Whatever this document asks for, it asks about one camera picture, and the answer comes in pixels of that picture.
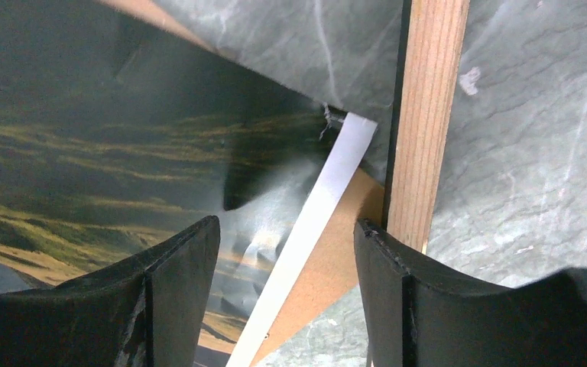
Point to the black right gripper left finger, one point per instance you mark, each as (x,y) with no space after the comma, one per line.
(145,310)

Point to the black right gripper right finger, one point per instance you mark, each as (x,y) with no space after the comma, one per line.
(420,312)

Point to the landscape photo print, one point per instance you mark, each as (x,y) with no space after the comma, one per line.
(90,171)

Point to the wooden picture frame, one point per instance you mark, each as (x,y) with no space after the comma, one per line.
(432,34)

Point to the brown backing board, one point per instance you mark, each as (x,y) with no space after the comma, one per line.
(286,99)

